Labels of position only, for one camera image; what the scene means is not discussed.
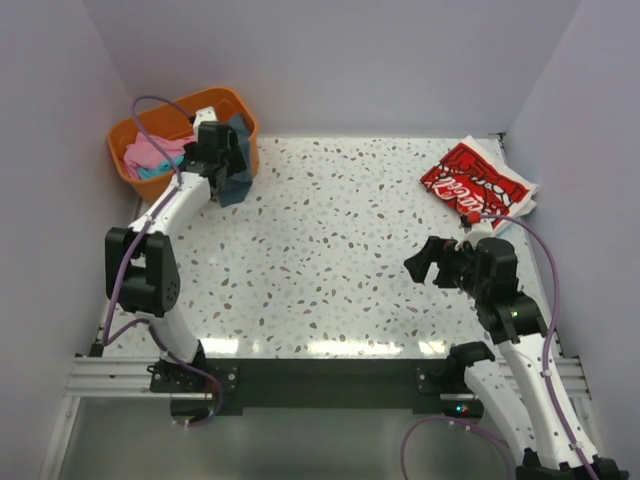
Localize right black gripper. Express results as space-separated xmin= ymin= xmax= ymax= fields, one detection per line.
xmin=403 ymin=235 xmax=487 ymax=299

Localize slate blue t shirt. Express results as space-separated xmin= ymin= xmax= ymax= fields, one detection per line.
xmin=218 ymin=113 xmax=253 ymax=207

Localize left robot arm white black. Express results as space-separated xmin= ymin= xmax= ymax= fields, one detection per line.
xmin=101 ymin=120 xmax=247 ymax=392

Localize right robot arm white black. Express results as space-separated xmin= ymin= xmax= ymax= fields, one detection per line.
xmin=404 ymin=236 xmax=629 ymax=479

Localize turquoise t shirt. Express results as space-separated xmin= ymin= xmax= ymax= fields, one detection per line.
xmin=132 ymin=154 xmax=184 ymax=180

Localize orange plastic basket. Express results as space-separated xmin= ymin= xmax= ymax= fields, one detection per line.
xmin=107 ymin=86 xmax=259 ymax=204

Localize pink t shirt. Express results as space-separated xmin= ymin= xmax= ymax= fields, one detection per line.
xmin=124 ymin=132 xmax=195 ymax=180

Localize red white folded t shirt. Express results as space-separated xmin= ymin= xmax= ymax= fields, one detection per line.
xmin=420 ymin=135 xmax=539 ymax=234

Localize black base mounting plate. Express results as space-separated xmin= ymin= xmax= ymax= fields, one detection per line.
xmin=147 ymin=358 xmax=484 ymax=419

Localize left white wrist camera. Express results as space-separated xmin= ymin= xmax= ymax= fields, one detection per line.
xmin=192 ymin=106 xmax=218 ymax=134

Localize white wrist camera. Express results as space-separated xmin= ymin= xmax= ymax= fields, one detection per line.
xmin=192 ymin=106 xmax=218 ymax=134
xmin=458 ymin=211 xmax=494 ymax=248

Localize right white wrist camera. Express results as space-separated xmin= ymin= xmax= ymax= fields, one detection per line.
xmin=458 ymin=211 xmax=494 ymax=248

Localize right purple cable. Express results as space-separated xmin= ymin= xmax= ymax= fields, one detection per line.
xmin=402 ymin=212 xmax=601 ymax=480

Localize purple cable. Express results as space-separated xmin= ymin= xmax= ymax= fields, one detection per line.
xmin=402 ymin=212 xmax=601 ymax=480
xmin=97 ymin=94 xmax=226 ymax=426

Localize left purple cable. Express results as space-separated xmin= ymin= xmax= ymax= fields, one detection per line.
xmin=97 ymin=94 xmax=226 ymax=426

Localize aluminium frame rail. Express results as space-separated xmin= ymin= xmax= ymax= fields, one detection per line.
xmin=67 ymin=352 xmax=174 ymax=399

